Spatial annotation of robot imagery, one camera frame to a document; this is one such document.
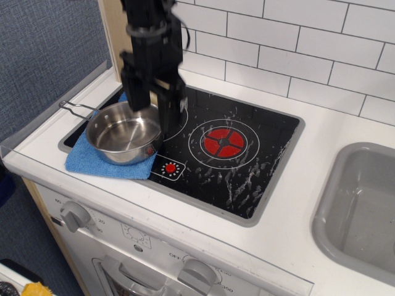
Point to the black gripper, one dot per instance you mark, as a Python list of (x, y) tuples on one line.
[(152, 66)]

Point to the stainless steel pot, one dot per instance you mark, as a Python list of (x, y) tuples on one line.
[(118, 134)]

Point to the black toy stovetop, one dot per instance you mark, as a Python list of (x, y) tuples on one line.
[(225, 156)]

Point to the blue cloth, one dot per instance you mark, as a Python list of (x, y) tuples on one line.
[(84, 159)]

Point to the grey left oven knob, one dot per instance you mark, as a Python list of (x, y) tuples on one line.
[(74, 216)]

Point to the grey oven knob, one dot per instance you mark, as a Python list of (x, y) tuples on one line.
[(198, 276), (74, 216)]

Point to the white toy oven front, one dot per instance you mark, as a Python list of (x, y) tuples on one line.
[(113, 258)]

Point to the grey right oven knob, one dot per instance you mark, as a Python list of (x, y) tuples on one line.
[(198, 276)]

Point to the yellow object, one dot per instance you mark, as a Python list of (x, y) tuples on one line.
[(36, 289)]

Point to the grey sink basin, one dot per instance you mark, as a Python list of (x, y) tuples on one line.
[(354, 221)]

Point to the wooden post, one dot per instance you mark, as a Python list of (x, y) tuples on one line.
[(115, 22)]

